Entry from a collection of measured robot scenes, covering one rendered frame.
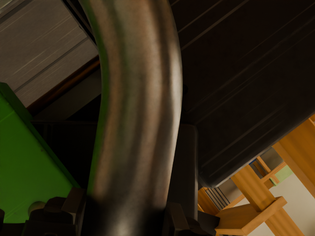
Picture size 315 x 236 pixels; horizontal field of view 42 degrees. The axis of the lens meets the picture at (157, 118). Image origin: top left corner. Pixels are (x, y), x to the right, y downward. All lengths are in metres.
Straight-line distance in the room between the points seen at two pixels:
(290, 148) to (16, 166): 0.83
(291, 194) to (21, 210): 9.66
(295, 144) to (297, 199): 8.88
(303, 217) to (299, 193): 0.53
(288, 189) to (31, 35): 9.31
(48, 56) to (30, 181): 0.55
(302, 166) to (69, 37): 0.59
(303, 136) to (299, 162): 0.06
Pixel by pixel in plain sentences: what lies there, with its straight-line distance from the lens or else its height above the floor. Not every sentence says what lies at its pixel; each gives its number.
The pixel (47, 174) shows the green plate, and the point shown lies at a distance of 0.22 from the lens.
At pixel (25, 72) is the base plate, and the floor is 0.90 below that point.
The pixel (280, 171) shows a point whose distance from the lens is 9.23.
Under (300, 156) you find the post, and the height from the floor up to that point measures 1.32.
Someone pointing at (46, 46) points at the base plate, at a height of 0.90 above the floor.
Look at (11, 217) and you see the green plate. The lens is 0.22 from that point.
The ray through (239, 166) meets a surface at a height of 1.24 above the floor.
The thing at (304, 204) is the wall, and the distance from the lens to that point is 9.92.
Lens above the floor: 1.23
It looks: 11 degrees down
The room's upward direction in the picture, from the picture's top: 143 degrees clockwise
